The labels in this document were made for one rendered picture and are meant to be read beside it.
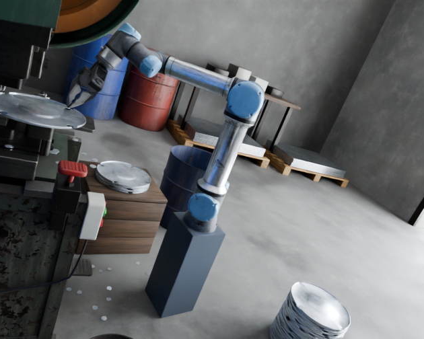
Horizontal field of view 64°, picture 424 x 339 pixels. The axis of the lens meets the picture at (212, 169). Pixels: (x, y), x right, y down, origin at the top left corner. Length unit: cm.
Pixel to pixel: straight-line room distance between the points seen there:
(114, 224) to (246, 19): 378
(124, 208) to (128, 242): 22
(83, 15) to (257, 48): 384
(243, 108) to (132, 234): 102
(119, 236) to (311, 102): 457
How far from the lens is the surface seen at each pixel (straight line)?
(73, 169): 93
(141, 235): 190
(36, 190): 105
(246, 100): 114
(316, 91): 588
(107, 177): 180
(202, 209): 126
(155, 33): 461
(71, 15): 151
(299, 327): 170
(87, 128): 119
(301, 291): 179
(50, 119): 118
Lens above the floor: 115
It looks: 19 degrees down
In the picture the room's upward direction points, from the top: 21 degrees clockwise
